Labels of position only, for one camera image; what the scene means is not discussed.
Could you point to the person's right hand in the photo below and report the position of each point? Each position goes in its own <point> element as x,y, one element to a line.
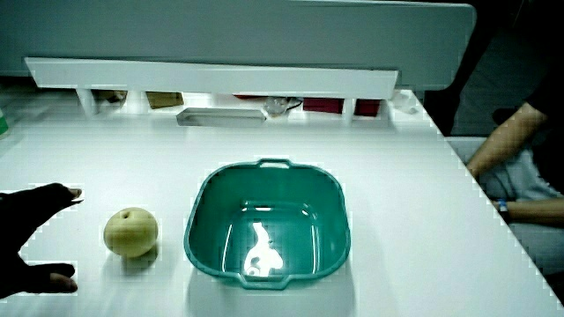
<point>22,211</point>

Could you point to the yellow-green pear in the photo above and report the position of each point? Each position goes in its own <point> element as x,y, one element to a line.
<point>130,233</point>

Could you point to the another person's forearm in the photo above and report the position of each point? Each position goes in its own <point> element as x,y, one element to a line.
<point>506,138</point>
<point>537,212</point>

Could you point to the white desk shelf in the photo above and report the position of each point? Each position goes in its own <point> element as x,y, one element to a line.
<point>211,79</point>

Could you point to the white desk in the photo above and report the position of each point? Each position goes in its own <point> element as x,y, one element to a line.
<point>396,198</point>

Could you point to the green object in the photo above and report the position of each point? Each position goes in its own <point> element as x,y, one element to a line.
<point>2,123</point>

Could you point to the brown cardboard box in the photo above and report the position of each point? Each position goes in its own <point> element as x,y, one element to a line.
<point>164,100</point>

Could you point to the green plastic basin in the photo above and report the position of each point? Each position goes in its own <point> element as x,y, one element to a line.
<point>211,207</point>

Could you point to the white flat tray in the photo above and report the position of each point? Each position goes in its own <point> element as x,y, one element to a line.
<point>220,118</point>

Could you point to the grey partition panel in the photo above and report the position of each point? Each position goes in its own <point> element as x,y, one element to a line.
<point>220,31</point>

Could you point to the clear plastic object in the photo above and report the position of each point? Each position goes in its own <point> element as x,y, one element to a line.
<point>276,106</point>

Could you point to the dark red box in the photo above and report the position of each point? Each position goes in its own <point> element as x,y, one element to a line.
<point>323,105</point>
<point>368,107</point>

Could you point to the clear plastic wrap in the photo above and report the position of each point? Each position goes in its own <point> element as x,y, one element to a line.
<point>405,102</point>

